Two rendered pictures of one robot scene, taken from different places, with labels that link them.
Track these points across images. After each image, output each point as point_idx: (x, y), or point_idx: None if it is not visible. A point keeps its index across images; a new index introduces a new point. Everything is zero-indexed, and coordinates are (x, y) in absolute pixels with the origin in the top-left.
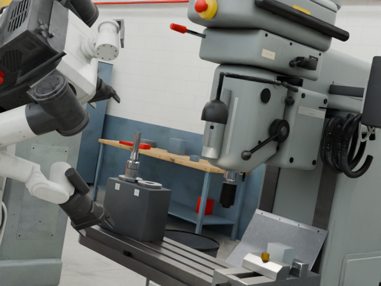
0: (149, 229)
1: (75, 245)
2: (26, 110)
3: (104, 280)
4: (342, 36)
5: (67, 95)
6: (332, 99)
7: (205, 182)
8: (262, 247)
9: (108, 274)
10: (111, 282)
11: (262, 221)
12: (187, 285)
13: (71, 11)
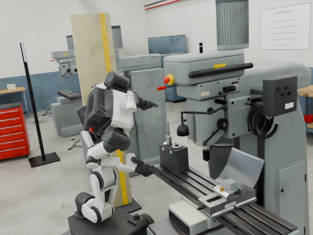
0: (180, 167)
1: (179, 140)
2: (103, 144)
3: (193, 158)
4: (248, 67)
5: (116, 138)
6: (253, 95)
7: None
8: (236, 168)
9: (195, 155)
10: (196, 159)
11: (235, 153)
12: (194, 198)
13: (114, 91)
